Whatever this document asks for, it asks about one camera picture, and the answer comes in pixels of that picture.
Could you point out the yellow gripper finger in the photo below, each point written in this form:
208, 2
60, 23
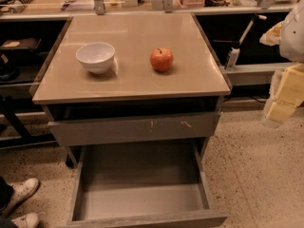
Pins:
286, 94

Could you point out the red apple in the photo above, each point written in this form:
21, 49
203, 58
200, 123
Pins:
161, 59

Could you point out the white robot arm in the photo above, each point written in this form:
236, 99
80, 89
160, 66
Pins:
289, 35

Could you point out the open grey middle drawer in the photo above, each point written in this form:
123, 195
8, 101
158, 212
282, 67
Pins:
142, 185

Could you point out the grey drawer cabinet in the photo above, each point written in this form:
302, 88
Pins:
132, 87

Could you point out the closed grey top drawer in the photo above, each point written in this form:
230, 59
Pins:
134, 129

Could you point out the white bottle with wand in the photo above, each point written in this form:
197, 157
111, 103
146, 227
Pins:
234, 52

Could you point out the white ceramic bowl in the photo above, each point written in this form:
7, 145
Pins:
96, 58

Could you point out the white sneaker upper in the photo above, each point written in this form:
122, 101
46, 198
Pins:
11, 195

